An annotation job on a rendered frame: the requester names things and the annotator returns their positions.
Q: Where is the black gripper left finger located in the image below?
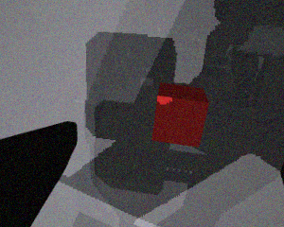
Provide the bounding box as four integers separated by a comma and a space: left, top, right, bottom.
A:
0, 121, 78, 227

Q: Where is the red block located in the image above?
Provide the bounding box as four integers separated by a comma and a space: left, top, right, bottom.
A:
151, 82, 209, 148

